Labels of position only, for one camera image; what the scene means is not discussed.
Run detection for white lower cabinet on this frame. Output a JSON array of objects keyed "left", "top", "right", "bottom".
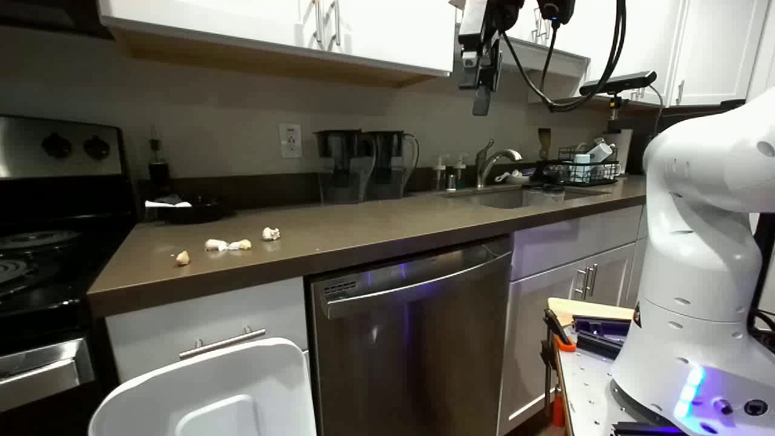
[{"left": 496, "top": 203, "right": 650, "bottom": 436}]

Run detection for dark glass bottle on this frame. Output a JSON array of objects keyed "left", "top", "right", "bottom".
[{"left": 148, "top": 135, "right": 174, "bottom": 198}]

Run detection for white drawer front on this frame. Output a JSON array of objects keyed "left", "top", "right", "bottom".
[{"left": 105, "top": 276, "right": 312, "bottom": 384}]

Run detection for orange black clamp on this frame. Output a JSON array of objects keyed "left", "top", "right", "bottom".
[{"left": 542, "top": 305, "right": 582, "bottom": 431}]

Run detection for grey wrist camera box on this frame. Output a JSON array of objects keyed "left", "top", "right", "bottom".
[{"left": 450, "top": 32, "right": 486, "bottom": 93}]

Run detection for steel kitchen sink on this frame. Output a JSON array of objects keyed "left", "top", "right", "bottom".
[{"left": 446, "top": 185, "right": 570, "bottom": 210}]

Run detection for black wire dish rack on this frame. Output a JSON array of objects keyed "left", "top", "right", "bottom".
[{"left": 554, "top": 139, "right": 624, "bottom": 190}]

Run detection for steel drawer handle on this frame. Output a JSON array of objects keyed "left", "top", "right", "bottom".
[{"left": 177, "top": 324, "right": 268, "bottom": 362}]

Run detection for black stainless stove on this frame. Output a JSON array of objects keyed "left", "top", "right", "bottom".
[{"left": 0, "top": 111, "right": 140, "bottom": 436}]

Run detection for steel cabinet door handle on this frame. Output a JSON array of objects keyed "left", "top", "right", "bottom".
[{"left": 572, "top": 265, "right": 600, "bottom": 302}]

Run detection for white waste bin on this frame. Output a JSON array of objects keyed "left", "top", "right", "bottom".
[{"left": 84, "top": 336, "right": 320, "bottom": 436}]

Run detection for chrome kitchen faucet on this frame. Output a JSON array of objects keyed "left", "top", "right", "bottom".
[{"left": 473, "top": 139, "right": 525, "bottom": 195}]

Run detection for stainless steel dishwasher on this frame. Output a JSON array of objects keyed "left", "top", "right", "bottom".
[{"left": 304, "top": 233, "right": 515, "bottom": 436}]

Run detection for dish brush in holder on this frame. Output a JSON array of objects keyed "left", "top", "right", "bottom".
[{"left": 534, "top": 127, "right": 556, "bottom": 168}]

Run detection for white wall outlet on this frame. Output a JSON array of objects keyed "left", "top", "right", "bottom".
[{"left": 275, "top": 121, "right": 304, "bottom": 162}]

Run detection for dark lidded water pitcher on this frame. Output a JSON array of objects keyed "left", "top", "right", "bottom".
[{"left": 315, "top": 129, "right": 377, "bottom": 206}]

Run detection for robot work table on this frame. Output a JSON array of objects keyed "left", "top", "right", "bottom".
[{"left": 545, "top": 295, "right": 775, "bottom": 436}]

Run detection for black stereo camera on stand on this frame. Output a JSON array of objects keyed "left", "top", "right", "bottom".
[{"left": 576, "top": 69, "right": 659, "bottom": 133}]

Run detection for black tools on table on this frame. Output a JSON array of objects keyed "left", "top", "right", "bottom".
[{"left": 570, "top": 316, "right": 634, "bottom": 362}]

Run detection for white corner upper cabinet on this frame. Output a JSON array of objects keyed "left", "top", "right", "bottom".
[{"left": 499, "top": 0, "right": 775, "bottom": 109}]

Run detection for black stove knob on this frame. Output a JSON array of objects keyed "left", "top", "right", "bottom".
[
  {"left": 42, "top": 132, "right": 74, "bottom": 162},
  {"left": 83, "top": 133, "right": 113, "bottom": 162}
]

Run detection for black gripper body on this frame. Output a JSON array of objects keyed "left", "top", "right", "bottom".
[{"left": 479, "top": 0, "right": 528, "bottom": 69}]

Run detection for steel oven door handle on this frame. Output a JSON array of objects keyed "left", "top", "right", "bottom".
[{"left": 0, "top": 336, "right": 97, "bottom": 414}]

